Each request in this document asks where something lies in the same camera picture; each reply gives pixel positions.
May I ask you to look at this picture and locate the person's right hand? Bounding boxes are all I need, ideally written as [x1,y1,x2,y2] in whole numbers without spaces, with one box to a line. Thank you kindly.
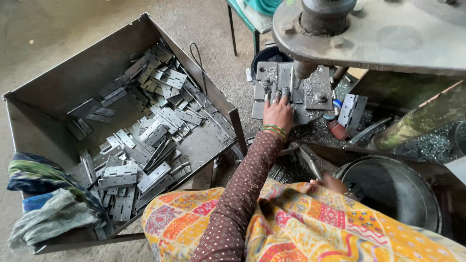
[309,173,349,195]

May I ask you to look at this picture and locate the person's left hand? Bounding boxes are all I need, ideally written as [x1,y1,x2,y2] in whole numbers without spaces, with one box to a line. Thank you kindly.
[262,89,295,134]

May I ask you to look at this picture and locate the steel hinge workpiece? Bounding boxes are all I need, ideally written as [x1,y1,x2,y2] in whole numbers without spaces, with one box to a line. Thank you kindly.
[277,63,305,105]

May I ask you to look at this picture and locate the metal lever handle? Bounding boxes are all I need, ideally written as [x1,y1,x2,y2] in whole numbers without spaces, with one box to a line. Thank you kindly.
[280,143,324,181]

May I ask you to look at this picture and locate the green and gold bangles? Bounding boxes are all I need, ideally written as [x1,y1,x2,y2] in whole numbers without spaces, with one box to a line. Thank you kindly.
[260,124,289,142]

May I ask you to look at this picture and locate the drill spindle with bit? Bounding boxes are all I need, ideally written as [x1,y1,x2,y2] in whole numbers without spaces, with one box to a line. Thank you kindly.
[293,60,319,90]

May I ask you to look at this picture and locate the steel drilling jig plate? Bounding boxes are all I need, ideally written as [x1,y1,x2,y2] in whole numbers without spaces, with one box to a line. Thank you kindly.
[252,61,334,126]

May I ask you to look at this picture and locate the black bucket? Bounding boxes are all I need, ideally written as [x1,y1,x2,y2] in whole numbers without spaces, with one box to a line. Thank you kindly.
[250,46,294,79]

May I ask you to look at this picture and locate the red-brown block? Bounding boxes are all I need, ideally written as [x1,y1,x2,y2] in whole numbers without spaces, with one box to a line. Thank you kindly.
[327,120,349,141]

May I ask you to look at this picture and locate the small stack of hinges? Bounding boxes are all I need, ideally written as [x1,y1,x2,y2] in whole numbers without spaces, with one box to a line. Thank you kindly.
[337,93,368,131]

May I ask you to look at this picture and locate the green metal table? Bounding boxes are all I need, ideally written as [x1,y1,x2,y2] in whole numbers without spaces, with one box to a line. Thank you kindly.
[226,0,274,56]

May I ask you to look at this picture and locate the teal cloth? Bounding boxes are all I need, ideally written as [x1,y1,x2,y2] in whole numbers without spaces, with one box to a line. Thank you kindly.
[244,0,283,17]

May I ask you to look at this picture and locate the person's yellow patterned clothing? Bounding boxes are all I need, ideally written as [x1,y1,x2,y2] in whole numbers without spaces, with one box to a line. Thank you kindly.
[142,179,466,262]

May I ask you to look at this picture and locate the green painted machine column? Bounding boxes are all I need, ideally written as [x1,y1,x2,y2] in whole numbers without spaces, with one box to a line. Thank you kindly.
[369,81,466,152]

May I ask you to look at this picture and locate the round metal tub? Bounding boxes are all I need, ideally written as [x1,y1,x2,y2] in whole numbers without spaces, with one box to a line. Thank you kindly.
[334,156,443,234]

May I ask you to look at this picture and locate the pile of metal shavings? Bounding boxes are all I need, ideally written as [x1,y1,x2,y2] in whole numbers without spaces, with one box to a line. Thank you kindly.
[393,122,460,165]

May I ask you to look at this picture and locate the heap of steel hinges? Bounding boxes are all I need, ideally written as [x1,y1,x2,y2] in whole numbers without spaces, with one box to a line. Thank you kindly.
[66,43,239,241]

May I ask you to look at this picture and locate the large steel bin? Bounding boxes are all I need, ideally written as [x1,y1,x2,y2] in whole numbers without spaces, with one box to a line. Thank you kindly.
[2,13,249,255]

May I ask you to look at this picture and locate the bundle of coloured cloths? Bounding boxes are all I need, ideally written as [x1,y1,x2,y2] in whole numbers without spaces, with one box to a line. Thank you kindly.
[7,152,110,252]

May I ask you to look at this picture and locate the black wire loop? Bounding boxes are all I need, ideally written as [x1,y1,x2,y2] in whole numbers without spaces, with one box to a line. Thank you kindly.
[189,42,209,108]

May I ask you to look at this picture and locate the grey hose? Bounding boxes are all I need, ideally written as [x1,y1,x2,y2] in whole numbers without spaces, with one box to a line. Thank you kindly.
[349,117,392,145]

